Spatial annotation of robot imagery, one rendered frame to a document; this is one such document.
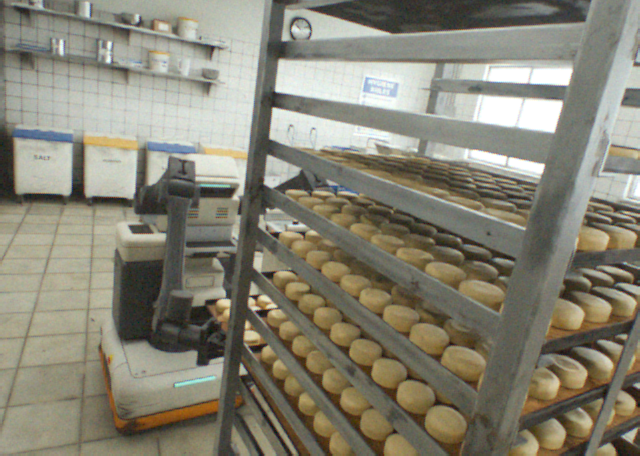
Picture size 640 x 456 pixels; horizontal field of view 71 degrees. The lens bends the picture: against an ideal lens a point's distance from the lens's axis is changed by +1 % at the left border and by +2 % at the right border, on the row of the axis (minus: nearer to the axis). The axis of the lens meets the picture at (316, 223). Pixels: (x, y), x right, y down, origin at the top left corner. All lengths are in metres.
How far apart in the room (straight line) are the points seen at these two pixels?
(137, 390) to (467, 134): 1.83
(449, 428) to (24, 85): 5.83
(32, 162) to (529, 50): 5.28
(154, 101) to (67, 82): 0.94
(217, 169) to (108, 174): 3.75
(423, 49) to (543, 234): 0.27
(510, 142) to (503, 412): 0.25
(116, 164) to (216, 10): 2.26
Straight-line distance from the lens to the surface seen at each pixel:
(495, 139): 0.49
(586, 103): 0.41
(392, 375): 0.69
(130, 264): 2.19
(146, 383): 2.13
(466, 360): 0.59
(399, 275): 0.58
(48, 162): 5.52
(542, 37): 0.48
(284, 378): 0.98
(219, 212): 1.91
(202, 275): 1.99
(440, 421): 0.63
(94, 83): 6.05
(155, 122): 6.10
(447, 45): 0.55
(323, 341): 0.74
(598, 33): 0.42
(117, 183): 5.54
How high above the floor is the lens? 1.51
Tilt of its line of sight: 15 degrees down
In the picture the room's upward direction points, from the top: 9 degrees clockwise
